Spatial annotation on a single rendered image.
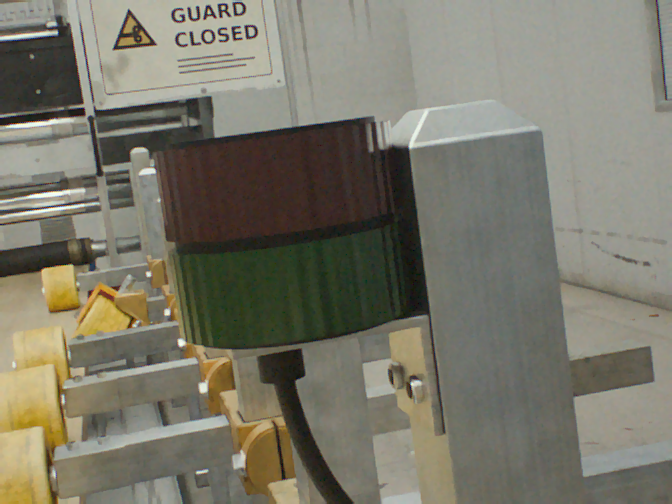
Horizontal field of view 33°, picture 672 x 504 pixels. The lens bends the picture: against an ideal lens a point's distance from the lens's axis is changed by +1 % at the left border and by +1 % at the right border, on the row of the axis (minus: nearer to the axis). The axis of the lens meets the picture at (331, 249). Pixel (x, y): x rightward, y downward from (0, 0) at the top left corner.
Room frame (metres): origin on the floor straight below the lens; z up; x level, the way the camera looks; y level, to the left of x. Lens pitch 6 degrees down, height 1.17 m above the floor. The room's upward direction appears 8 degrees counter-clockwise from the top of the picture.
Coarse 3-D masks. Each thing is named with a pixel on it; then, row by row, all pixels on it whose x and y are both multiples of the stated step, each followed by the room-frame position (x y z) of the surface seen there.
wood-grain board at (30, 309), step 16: (80, 272) 2.64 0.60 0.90; (0, 288) 2.53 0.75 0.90; (16, 288) 2.49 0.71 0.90; (32, 288) 2.44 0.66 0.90; (0, 304) 2.23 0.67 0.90; (16, 304) 2.19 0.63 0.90; (32, 304) 2.16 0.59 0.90; (80, 304) 2.06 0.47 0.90; (0, 320) 1.99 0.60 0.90; (16, 320) 1.96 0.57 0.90; (32, 320) 1.93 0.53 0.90; (48, 320) 1.91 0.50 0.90; (64, 320) 1.88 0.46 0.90; (0, 336) 1.80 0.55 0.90; (0, 352) 1.64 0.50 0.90; (0, 368) 1.51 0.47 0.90; (80, 368) 1.42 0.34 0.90; (80, 432) 1.09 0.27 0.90; (80, 496) 0.89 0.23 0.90
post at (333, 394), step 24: (312, 360) 0.52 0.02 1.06; (336, 360) 0.52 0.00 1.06; (360, 360) 0.52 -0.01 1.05; (312, 384) 0.52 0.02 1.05; (336, 384) 0.52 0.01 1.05; (360, 384) 0.52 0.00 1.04; (312, 408) 0.52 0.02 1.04; (336, 408) 0.52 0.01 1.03; (360, 408) 0.52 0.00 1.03; (312, 432) 0.52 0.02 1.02; (336, 432) 0.52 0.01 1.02; (360, 432) 0.52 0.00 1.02; (336, 456) 0.52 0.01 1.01; (360, 456) 0.52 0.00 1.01; (360, 480) 0.52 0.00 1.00
